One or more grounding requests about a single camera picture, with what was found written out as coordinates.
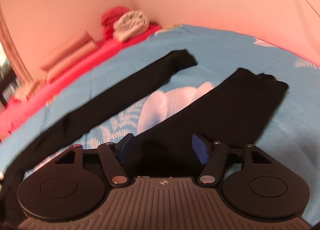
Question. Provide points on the cream rolled towel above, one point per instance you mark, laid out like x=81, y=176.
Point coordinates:
x=130, y=25

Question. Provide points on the dark window frame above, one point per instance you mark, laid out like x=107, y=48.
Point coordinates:
x=8, y=79

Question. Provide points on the pink curtain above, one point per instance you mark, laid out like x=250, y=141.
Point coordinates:
x=11, y=52

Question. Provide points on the black knit pants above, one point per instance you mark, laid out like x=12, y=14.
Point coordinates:
x=235, y=112

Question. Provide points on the beige folded cloth left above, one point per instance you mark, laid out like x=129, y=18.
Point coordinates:
x=28, y=90

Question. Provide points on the red crumpled cloth in corner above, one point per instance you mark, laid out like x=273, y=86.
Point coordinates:
x=109, y=18

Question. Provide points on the red bed sheet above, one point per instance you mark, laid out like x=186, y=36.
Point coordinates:
x=18, y=112

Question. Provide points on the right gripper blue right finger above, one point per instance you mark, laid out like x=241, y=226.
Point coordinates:
x=213, y=156

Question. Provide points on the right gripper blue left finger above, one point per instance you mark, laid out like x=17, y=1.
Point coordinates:
x=111, y=158

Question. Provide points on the blue floral bed sheet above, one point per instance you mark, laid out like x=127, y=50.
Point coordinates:
x=291, y=137

